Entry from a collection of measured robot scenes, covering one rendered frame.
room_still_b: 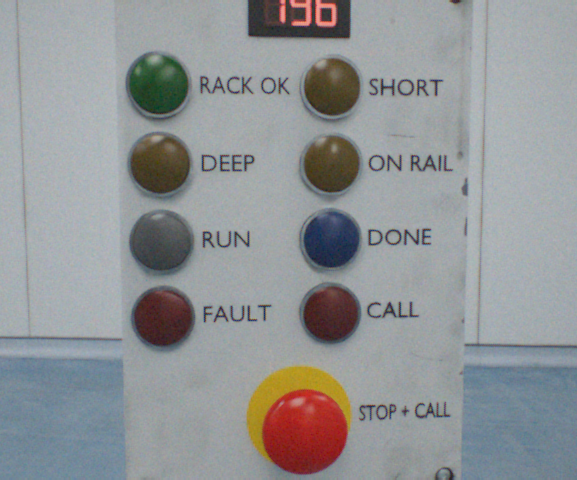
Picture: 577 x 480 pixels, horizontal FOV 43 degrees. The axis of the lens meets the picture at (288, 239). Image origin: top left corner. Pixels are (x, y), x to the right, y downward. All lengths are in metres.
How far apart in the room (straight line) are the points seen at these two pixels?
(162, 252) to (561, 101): 3.60
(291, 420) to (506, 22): 3.59
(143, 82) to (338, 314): 0.14
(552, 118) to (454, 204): 3.51
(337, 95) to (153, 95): 0.08
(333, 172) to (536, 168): 3.51
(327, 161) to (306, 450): 0.13
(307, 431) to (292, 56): 0.17
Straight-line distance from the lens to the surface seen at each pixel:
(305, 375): 0.36
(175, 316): 0.35
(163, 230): 0.34
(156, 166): 0.34
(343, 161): 0.34
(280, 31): 0.35
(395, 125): 0.36
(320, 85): 0.34
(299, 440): 0.34
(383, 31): 0.36
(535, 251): 3.87
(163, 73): 0.34
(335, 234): 0.34
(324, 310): 0.35
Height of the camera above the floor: 1.03
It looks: 6 degrees down
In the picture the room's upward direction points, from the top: straight up
